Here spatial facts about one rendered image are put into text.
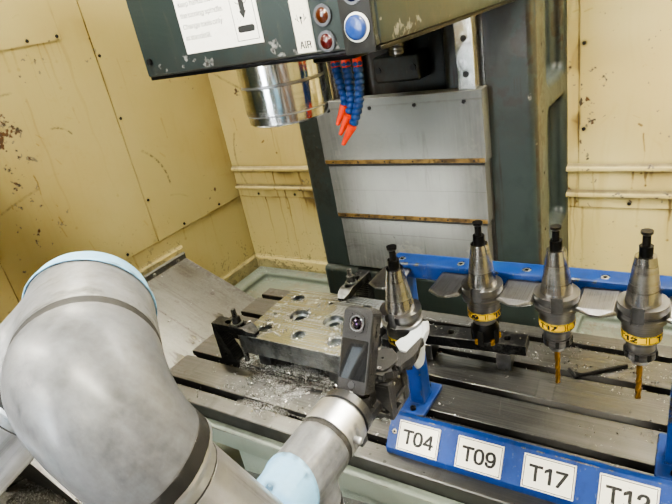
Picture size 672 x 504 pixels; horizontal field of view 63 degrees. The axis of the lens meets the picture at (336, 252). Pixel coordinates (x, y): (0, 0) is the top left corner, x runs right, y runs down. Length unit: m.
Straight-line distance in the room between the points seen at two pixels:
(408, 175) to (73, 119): 1.09
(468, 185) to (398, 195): 0.20
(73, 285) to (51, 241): 1.45
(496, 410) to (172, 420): 0.81
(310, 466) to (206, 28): 0.63
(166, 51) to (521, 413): 0.89
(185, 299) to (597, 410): 1.43
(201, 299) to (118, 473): 1.69
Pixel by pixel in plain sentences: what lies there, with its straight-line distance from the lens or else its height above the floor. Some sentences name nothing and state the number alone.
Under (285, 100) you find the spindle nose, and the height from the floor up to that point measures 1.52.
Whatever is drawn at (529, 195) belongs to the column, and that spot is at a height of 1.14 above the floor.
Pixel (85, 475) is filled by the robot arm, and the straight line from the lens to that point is 0.42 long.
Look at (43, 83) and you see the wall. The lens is 1.95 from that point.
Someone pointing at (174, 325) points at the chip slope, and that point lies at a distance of 1.98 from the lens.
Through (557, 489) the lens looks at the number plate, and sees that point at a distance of 0.98.
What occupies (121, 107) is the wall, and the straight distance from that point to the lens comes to 2.09.
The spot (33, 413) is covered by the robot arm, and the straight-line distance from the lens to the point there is 0.43.
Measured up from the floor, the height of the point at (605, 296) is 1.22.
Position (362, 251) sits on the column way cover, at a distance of 1.69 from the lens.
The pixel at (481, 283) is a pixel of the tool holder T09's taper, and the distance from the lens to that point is 0.86.
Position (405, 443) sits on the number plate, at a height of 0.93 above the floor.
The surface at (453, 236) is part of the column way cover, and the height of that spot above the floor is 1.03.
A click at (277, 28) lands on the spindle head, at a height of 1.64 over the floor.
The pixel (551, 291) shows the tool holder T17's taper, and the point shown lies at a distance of 0.84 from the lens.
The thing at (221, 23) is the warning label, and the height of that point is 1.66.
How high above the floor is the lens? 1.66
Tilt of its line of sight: 24 degrees down
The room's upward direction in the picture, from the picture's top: 11 degrees counter-clockwise
